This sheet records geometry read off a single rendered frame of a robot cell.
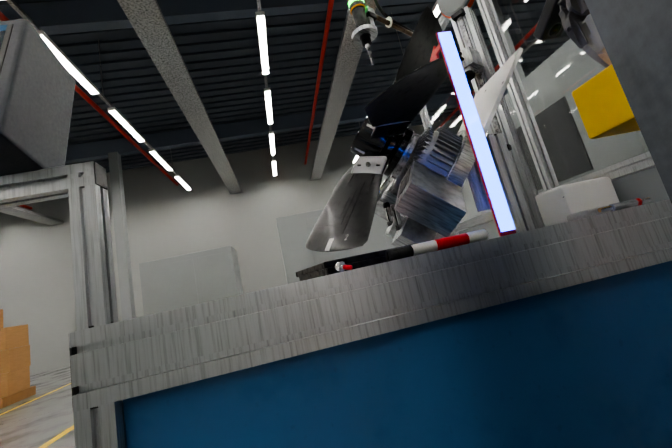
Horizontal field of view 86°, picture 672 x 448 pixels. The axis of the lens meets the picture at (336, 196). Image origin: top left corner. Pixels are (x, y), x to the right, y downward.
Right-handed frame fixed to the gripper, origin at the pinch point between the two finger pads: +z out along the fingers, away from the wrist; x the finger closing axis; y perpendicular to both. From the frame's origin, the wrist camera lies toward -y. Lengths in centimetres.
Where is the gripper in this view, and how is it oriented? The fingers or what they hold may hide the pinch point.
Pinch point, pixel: (607, 64)
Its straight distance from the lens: 75.8
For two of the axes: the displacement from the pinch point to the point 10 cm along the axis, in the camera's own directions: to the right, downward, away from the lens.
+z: 2.2, 9.5, -2.1
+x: 9.7, -1.9, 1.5
